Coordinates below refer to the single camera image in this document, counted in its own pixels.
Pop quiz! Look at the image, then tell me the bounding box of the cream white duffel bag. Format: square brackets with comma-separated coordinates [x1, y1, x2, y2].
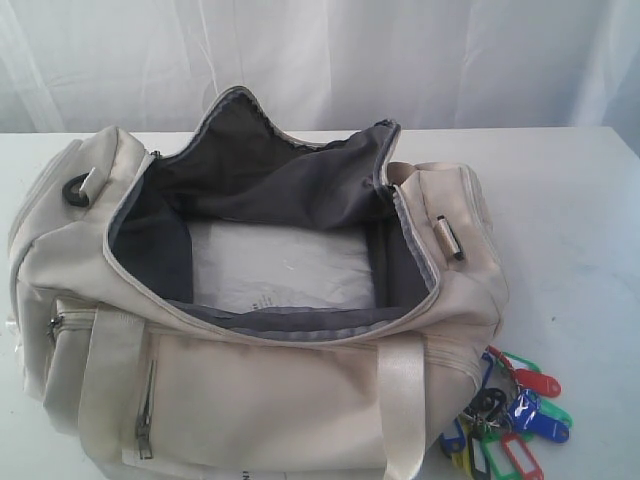
[7, 86, 508, 479]

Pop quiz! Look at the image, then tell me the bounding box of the bunch of colourful key tags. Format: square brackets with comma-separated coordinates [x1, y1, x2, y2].
[438, 346, 574, 480]

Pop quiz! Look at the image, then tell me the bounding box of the white backdrop curtain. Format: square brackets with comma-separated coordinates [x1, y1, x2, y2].
[1, 1, 639, 137]

